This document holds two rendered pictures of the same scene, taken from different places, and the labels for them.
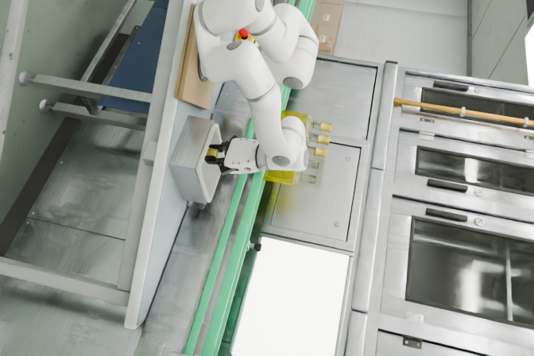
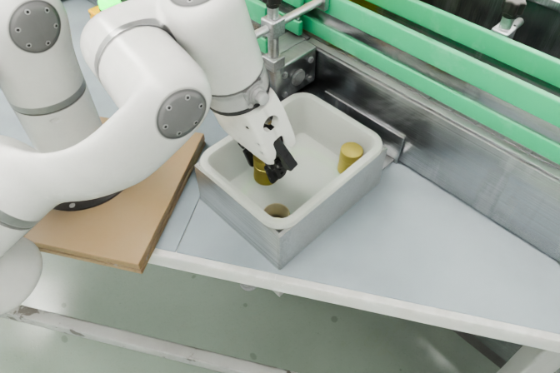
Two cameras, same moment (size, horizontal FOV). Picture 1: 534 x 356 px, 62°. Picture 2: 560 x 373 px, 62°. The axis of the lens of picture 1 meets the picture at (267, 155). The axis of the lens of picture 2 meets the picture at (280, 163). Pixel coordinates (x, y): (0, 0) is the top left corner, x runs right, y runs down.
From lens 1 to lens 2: 0.89 m
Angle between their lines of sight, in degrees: 41
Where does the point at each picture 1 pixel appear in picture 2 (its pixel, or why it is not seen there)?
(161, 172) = (295, 285)
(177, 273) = (541, 225)
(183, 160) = (269, 246)
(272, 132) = (79, 176)
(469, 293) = not seen: outside the picture
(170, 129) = (209, 266)
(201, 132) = (217, 194)
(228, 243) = (486, 102)
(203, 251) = (497, 163)
